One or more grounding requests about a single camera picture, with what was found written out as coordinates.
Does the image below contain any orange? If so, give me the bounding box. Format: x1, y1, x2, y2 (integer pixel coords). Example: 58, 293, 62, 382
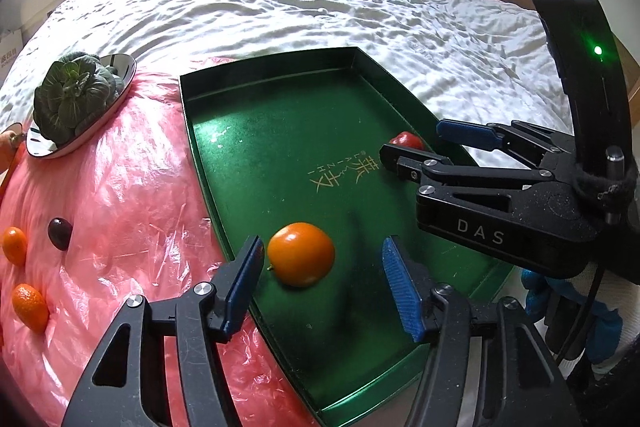
267, 222, 336, 289
2, 227, 28, 267
11, 283, 50, 334

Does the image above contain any black cable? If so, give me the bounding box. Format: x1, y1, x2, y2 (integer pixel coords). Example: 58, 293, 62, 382
552, 264, 603, 360

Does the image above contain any green metal tray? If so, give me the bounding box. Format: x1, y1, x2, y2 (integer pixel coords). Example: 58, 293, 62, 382
179, 47, 516, 427

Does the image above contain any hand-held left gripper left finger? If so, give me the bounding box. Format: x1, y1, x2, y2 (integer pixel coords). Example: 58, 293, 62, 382
60, 234, 266, 427

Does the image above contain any person's right hand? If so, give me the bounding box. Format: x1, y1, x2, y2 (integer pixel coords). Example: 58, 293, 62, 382
520, 257, 640, 373

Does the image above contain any small red apple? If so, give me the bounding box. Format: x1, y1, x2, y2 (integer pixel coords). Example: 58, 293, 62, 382
389, 132, 426, 152

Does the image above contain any white plate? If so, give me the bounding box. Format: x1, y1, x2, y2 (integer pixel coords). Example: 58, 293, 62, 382
26, 54, 137, 159

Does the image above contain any green bok choy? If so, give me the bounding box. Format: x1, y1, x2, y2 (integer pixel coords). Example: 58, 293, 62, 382
34, 52, 126, 144

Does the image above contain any dark red plum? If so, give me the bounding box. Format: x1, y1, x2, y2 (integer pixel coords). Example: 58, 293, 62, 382
47, 217, 72, 252

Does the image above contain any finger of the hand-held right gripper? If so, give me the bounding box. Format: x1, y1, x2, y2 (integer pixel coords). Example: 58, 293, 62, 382
380, 143, 567, 212
436, 118, 577, 170

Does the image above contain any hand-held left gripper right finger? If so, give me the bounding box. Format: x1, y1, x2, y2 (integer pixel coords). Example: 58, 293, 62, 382
381, 234, 586, 427

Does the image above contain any carrot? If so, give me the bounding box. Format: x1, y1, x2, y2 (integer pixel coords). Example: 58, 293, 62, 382
0, 130, 25, 198

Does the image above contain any pink plastic sheet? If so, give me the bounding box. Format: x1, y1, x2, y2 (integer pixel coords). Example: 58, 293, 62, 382
0, 57, 321, 427

